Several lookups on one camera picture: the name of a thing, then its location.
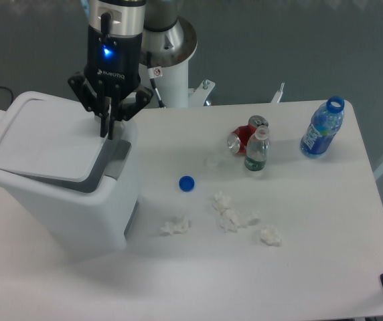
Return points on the crumpled white tissue middle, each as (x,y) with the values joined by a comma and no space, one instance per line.
(231,220)

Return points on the clear green-label water bottle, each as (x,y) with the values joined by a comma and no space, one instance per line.
(257,149)

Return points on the blue bottle cap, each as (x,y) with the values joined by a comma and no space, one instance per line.
(186,183)

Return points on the crumpled white tissue left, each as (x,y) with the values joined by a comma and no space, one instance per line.
(177,225)

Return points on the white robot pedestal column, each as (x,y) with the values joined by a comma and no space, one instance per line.
(173,86)

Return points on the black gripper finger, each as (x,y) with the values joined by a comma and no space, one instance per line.
(125,111)
(95,103)

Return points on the white pedestal base frame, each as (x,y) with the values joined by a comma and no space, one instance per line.
(199,96)

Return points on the white trash can lid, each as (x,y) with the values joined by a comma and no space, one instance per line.
(52,139)

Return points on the crumpled white tissue right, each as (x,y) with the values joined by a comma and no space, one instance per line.
(270,235)

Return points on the clear white bottle cap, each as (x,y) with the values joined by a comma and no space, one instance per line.
(214,161)

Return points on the crumpled white tissue top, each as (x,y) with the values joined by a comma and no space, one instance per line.
(221,202)

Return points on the crushed red soda can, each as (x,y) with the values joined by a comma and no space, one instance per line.
(238,139)

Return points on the crumpled white tissue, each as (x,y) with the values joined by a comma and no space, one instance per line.
(221,202)
(177,225)
(270,235)
(231,220)

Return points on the white plastic trash can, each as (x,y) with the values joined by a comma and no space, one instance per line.
(91,217)

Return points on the blue plastic drink bottle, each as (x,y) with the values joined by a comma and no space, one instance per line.
(324,125)

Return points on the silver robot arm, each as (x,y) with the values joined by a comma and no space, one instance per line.
(168,39)

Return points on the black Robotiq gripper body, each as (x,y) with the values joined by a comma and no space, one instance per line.
(115,60)

